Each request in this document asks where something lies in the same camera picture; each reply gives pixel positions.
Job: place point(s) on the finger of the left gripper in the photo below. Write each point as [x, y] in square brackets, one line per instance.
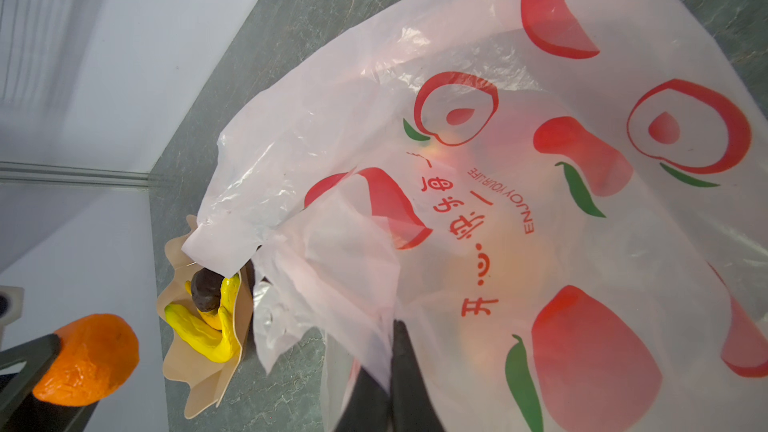
[20, 410]

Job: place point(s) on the small orange tangerine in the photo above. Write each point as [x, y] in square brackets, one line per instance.
[98, 353]

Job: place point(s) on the pink fruit-print plastic bag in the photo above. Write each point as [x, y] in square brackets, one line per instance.
[552, 195]

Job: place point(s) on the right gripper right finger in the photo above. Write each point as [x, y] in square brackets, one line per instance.
[412, 409]

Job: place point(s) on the dark purple grape bunch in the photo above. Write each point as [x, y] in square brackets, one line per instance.
[205, 290]

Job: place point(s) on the yellow banana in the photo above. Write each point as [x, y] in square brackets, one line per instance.
[211, 332]

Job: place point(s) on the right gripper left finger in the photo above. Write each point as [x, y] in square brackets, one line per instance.
[368, 409]

